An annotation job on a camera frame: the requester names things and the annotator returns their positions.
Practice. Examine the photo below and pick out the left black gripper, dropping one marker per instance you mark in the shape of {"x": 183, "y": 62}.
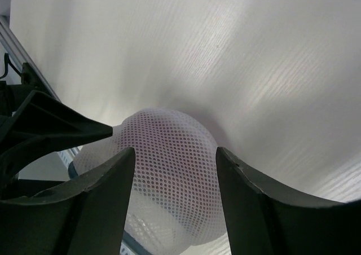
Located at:
{"x": 42, "y": 125}

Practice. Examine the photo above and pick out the slotted grey cable duct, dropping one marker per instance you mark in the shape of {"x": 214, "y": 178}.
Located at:
{"x": 66, "y": 157}

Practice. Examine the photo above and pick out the aluminium frame rail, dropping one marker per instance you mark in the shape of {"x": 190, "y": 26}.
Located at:
{"x": 19, "y": 55}

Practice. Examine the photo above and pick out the white mesh laundry bag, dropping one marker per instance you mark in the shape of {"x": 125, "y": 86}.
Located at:
{"x": 175, "y": 201}

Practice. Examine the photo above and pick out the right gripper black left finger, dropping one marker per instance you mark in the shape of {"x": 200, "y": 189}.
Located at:
{"x": 85, "y": 215}

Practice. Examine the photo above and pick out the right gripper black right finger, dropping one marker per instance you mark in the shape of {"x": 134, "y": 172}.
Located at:
{"x": 264, "y": 216}

